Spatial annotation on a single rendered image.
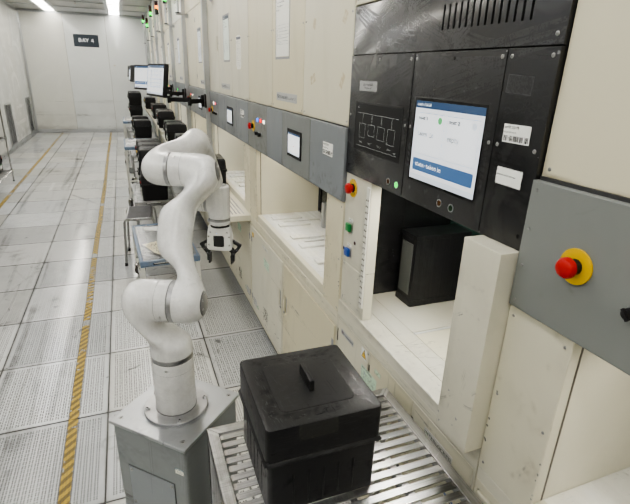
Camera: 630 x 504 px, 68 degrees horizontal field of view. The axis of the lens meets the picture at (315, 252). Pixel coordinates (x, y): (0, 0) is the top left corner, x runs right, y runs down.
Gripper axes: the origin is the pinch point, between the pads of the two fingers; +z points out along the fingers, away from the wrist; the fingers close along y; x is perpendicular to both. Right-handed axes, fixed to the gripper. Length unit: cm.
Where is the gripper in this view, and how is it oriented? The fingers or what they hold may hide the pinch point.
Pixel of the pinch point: (221, 260)
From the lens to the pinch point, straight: 196.1
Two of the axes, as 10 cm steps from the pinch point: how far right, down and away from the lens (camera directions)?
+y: 10.0, 0.6, -0.5
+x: 0.6, -3.5, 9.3
